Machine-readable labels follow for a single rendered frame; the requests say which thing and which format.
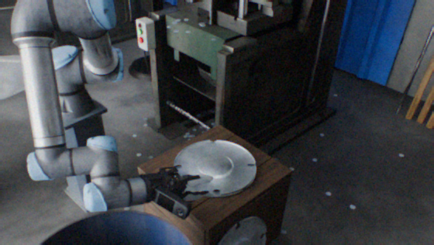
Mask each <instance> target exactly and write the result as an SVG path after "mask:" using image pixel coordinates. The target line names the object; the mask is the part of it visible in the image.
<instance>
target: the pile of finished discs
mask: <svg viewBox="0 0 434 245"><path fill-rule="evenodd" d="M174 167H176V168H177V169H178V173H179V175H180V176H181V177H182V176H183V175H187V174H190V170H191V169H193V168H195V169H196V170H197V171H199V172H200V173H201V174H204V175H209V176H211V177H213V179H212V180H211V181H210V182H209V183H204V184H202V185H196V186H195V187H193V189H196V191H199V192H200V191H204V190H206V191H209V193H208V194H206V195H204V196H207V197H225V196H230V195H234V194H236V193H239V192H243V189H247V188H248V187H249V186H250V185H251V184H252V183H253V181H254V179H255V177H256V173H257V166H256V161H255V159H254V157H253V155H252V154H251V153H250V152H249V151H248V150H246V149H245V148H243V147H241V146H240V145H238V144H236V143H232V142H229V141H225V140H216V141H214V142H212V141H210V140H203V141H198V142H197V143H193V144H191V145H189V146H187V147H185V148H184V149H183V150H182V151H181V152H180V153H179V154H178V155H177V157H176V159H175V161H174Z"/></svg>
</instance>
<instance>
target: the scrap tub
mask: <svg viewBox="0 0 434 245"><path fill-rule="evenodd" d="M38 245H193V243H192V242H191V241H190V240H189V239H188V237H187V236H186V235H185V234H184V233H183V232H182V231H181V230H180V229H179V228H178V227H176V226H175V225H174V224H173V223H171V222H169V221H167V220H165V219H163V218H161V217H159V216H155V215H153V214H151V213H148V212H141V211H136V210H111V211H104V212H97V213H95V214H93V215H91V216H87V217H84V218H82V219H79V220H76V221H73V222H72V223H69V224H67V225H66V226H63V227H62V228H60V229H59V230H57V231H55V232H54V233H52V234H51V235H49V236H48V237H47V238H46V239H45V240H43V241H42V242H41V243H39V244H38Z"/></svg>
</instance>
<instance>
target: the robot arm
mask: <svg viewBox="0 0 434 245"><path fill-rule="evenodd" d="M115 23H116V20H115V8H114V4H113V0H18V1H17V3H16V5H15V8H14V10H13V14H12V21H11V34H12V42H13V43H14V44H15V45H16V46H17V47H18V48H19V57H20V62H21V67H22V76H23V80H24V82H25V86H26V96H27V101H28V106H29V115H30V120H31V124H32V129H33V139H34V143H35V148H36V151H34V152H33V153H30V154H29V156H28V170H29V174H30V176H31V178H32V179H33V180H35V181H42V180H53V179H57V178H68V177H74V176H81V175H87V174H90V175H91V183H90V184H86V185H85V187H84V203H85V206H86V209H87V210H88V211H89V212H98V211H107V210H109V209H118V208H123V207H128V206H134V205H142V204H144V203H150V202H151V199H152V202H155V203H156V204H158V205H159V206H161V207H163V208H164V209H166V210H167V211H169V212H171V213H173V214H175V215H176V216H178V217H179V218H181V219H186V218H188V217H189V216H190V213H191V208H192V204H191V202H193V201H194V200H196V199H198V198H201V197H202V196H204V195H206V194H208V193H209V191H206V190H204V191H200V192H199V191H196V189H193V187H195V186H196V185H202V184H204V183H209V182H210V181H211V180H212V179H213V177H211V176H209V175H204V174H201V173H200V172H199V171H197V170H196V169H195V168H193V169H191V170H190V174H187V175H183V176H182V177H181V176H180V175H179V173H178V169H177V168H176V167H162V168H159V172H158V173H153V174H139V177H138V178H130V179H126V180H120V173H119V172H120V166H119V152H118V147H117V142H116V139H115V138H114V137H113V136H95V137H92V138H89V139H88V144H87V146H85V147H72V148H67V141H66V136H65V131H64V121H63V119H77V118H80V117H82V116H86V115H87V114H88V113H90V112H91V111H92V110H93V108H94V102H93V99H92V97H91V96H90V95H89V93H88V91H87V89H86V87H85V84H93V83H102V82H110V81H111V82H115V81H121V80H122V78H123V59H122V51H121V50H120V49H119V48H114V47H113V46H111V43H110V39H109V33H108V30H109V29H113V28H114V27H115ZM61 31H71V32H72V33H73V34H74V35H75V36H76V37H78V38H79V40H80V41H81V45H82V47H83V49H84V50H83V51H78V50H77V49H76V47H73V46H62V47H57V48H54V49H52V48H51V45H52V44H53V42H54V41H55V39H54V34H53V33H54V32H61ZM169 168H173V171H166V170H165V169H169ZM175 172H176V173H175ZM161 173H162V174H161ZM168 173H169V174H168ZM186 185H189V186H186Z"/></svg>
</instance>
